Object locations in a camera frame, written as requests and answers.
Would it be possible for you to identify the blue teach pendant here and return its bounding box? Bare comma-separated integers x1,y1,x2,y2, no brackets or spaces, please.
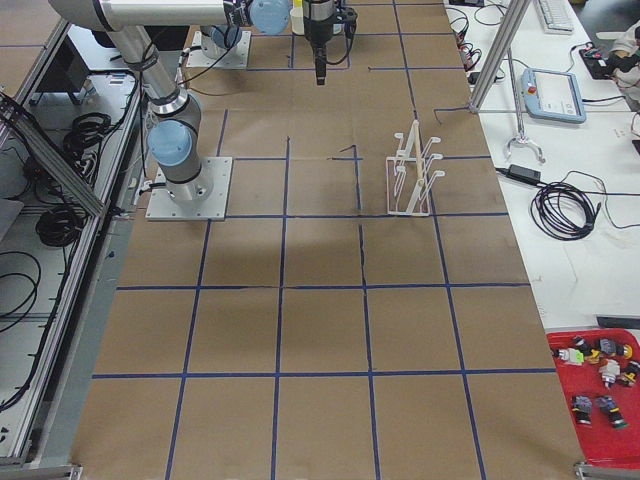
521,68,586,124

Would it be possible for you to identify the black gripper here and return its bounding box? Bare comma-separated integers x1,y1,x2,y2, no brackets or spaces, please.
302,0,358,85

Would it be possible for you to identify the metal reacher grabber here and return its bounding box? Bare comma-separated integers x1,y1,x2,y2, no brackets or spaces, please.
504,0,544,164

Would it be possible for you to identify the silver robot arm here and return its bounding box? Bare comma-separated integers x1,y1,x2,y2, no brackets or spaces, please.
51,1,290,201

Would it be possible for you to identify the red parts tray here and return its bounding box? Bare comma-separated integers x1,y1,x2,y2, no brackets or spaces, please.
547,328,639,470

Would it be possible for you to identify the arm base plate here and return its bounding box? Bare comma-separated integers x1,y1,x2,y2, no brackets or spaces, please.
185,31,251,70
146,157,233,221

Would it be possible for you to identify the aluminium frame post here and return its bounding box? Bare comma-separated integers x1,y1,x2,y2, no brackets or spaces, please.
468,0,529,113

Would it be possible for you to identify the coiled black cable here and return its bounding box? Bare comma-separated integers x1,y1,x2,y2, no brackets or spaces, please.
530,180,601,242

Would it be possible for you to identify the black power adapter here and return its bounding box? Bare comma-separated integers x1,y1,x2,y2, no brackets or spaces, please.
507,165,541,185

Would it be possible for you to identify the white wire cup rack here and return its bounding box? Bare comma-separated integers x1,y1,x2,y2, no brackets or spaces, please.
385,120,446,217

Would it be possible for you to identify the white plastic cup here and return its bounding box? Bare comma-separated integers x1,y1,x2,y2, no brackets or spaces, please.
290,7,305,36

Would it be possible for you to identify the white keyboard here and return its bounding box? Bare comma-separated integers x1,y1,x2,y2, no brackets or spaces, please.
533,0,574,35

